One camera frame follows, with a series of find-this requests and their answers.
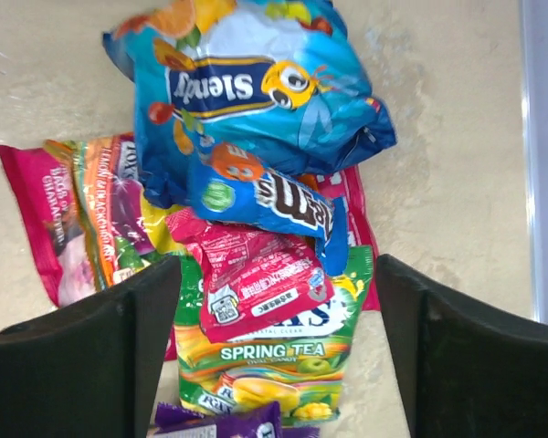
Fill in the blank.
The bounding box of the purple snack packet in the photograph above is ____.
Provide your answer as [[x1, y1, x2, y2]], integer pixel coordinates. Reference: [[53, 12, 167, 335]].
[[149, 401, 321, 438]]

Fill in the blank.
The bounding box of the pink raspberry candy bag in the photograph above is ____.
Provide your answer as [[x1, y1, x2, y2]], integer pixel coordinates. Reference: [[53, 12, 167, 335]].
[[43, 132, 188, 290]]

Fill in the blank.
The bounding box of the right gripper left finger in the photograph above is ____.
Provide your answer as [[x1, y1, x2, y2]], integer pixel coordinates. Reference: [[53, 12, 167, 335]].
[[0, 256, 182, 437]]

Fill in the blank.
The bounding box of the blue snack bag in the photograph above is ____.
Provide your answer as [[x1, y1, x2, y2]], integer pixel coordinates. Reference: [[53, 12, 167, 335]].
[[102, 1, 396, 207]]

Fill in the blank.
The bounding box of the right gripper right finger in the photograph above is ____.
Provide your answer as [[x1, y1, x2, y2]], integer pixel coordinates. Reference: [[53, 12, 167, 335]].
[[375, 255, 548, 437]]

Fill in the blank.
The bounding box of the green Fox's candy bag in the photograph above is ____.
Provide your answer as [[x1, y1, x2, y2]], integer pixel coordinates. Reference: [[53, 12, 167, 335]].
[[174, 245, 374, 425]]

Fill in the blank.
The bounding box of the blue m&m's packet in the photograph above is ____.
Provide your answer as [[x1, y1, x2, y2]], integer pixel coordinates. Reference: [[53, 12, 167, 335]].
[[187, 141, 349, 276]]

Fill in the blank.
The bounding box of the red small candy packet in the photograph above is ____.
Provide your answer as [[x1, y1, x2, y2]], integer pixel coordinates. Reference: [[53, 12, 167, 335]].
[[165, 208, 334, 343]]

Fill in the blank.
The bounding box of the aluminium frame rail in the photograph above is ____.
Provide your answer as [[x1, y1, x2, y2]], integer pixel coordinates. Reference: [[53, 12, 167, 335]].
[[520, 0, 548, 325]]

